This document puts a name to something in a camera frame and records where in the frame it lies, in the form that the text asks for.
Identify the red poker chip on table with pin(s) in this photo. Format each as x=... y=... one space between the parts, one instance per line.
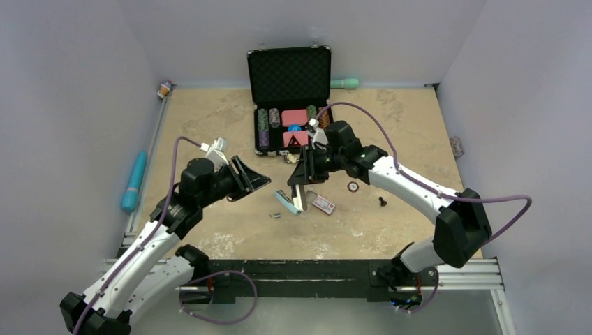
x=353 y=186

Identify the blue cylinder tool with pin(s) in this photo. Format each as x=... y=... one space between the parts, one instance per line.
x=131 y=195

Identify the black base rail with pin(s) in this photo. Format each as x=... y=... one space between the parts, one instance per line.
x=373 y=280

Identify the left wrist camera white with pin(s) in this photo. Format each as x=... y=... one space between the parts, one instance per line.
x=215 y=152

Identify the mint green flashlight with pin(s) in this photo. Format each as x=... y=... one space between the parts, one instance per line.
x=345 y=83

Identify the light blue stapler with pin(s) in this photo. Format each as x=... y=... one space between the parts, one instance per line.
x=294 y=201

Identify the small orange bottle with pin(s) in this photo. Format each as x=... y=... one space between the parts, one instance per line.
x=165 y=88

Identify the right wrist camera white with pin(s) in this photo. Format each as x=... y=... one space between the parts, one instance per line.
x=318 y=139

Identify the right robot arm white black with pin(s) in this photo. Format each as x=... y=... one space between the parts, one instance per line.
x=460 y=228

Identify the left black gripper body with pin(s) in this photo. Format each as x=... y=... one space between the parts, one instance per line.
x=227 y=183

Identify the black poker chip case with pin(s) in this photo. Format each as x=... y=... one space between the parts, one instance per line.
x=291 y=78

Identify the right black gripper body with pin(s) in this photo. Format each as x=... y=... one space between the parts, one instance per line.
x=323 y=162

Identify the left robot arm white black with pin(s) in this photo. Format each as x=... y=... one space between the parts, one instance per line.
x=127 y=290

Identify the red white staple box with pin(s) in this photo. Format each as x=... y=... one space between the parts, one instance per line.
x=319 y=202

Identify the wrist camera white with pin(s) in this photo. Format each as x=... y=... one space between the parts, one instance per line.
x=318 y=139
x=215 y=152

